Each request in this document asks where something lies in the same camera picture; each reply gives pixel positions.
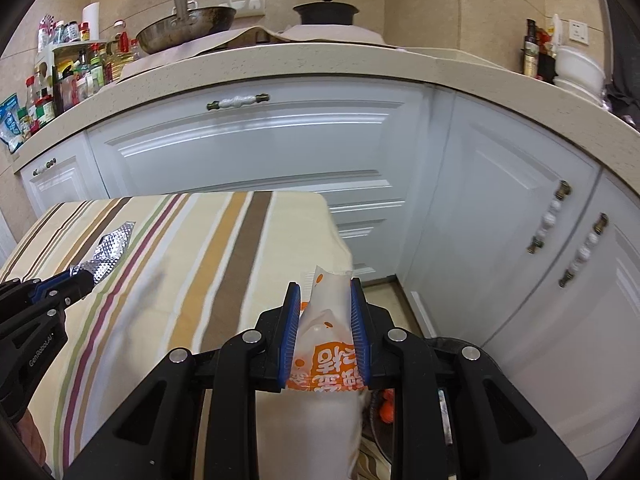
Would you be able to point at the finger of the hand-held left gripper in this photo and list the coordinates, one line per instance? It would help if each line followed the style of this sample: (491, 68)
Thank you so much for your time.
(50, 290)
(75, 296)

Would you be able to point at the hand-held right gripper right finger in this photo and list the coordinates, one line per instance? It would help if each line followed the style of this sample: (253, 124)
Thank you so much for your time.
(359, 330)

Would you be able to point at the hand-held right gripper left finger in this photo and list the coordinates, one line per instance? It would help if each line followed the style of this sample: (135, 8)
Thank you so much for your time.
(291, 340)

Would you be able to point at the white orange dotted wrapper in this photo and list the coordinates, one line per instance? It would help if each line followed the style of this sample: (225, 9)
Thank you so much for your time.
(325, 320)

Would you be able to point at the silver foil wrapper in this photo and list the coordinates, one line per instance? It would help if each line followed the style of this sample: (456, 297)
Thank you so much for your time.
(110, 250)

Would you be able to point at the round bin with black bag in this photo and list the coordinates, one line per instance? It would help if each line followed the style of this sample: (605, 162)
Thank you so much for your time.
(372, 437)

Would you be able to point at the crumpled orange wrapper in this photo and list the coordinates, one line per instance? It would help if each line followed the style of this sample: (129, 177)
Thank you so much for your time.
(387, 407)

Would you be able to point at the small white cabinet door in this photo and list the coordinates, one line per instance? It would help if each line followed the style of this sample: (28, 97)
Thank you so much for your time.
(60, 190)

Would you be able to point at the striped tablecloth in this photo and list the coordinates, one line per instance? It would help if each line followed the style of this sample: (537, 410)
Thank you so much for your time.
(225, 260)

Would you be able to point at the white lower cabinet drawers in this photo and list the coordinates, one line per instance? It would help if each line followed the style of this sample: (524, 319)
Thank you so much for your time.
(370, 225)

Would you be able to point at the blue and white snack bag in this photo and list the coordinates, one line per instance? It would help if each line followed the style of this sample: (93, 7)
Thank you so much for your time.
(11, 122)

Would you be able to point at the white cabinet drawer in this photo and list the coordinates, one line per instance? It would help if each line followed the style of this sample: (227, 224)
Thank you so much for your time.
(260, 145)

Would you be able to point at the cluster of condiment bottles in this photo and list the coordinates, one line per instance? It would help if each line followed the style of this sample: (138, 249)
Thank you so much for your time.
(75, 75)

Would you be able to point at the paper towel roll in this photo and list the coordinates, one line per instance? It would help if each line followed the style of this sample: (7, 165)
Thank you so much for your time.
(91, 20)

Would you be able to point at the steel wok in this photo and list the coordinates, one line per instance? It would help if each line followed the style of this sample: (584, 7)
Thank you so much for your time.
(190, 27)

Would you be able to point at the pale stove cover cloth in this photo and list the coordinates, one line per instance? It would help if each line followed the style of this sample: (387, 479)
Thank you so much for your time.
(320, 34)

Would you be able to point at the black cooking pot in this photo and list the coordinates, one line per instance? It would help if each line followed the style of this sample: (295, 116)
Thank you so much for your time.
(326, 12)

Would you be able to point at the dark oil bottle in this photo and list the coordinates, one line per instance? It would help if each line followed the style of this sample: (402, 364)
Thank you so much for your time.
(531, 55)

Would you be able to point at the red seasoning packet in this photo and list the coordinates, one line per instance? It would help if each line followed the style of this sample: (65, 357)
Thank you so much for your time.
(546, 60)

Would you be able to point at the white plastic bowl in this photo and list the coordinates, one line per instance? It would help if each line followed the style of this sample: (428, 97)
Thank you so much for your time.
(580, 70)

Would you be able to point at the white plastic bottle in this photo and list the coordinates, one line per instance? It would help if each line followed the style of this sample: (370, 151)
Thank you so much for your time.
(555, 30)

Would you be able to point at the dark cloth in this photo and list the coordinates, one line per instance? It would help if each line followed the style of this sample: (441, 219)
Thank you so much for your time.
(622, 60)

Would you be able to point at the white wall socket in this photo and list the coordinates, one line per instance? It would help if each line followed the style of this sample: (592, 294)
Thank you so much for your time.
(579, 31)

